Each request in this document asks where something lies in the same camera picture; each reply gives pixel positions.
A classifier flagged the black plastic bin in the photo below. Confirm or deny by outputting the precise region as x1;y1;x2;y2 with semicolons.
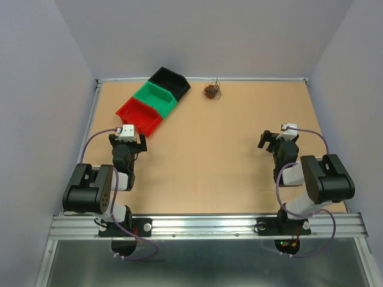
149;67;191;102

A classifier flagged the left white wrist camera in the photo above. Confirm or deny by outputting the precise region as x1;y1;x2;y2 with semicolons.
117;124;136;142

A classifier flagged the green plastic bin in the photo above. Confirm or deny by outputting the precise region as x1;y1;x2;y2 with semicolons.
133;81;177;118

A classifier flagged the red plastic bin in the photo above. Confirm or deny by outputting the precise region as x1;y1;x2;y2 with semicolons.
115;97;163;138

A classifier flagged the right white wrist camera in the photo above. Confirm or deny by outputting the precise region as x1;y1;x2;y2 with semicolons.
276;123;298;141

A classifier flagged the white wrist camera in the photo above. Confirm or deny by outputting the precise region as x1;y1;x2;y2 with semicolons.
276;123;298;141
117;124;136;142

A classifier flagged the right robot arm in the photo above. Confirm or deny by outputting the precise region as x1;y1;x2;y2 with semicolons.
254;124;355;236

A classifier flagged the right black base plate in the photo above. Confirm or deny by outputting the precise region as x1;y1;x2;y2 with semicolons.
253;217;311;236

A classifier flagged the cable bundle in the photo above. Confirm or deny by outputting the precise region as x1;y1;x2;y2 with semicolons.
202;77;224;101

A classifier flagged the aluminium mounting rail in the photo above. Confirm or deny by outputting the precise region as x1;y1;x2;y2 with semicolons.
48;213;368;241

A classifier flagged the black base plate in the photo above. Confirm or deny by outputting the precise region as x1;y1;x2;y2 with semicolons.
98;218;152;238
253;217;311;236

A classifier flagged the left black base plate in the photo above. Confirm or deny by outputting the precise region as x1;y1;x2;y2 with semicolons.
98;218;152;238

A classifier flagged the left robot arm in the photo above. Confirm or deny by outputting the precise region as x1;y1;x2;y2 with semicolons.
62;133;147;236

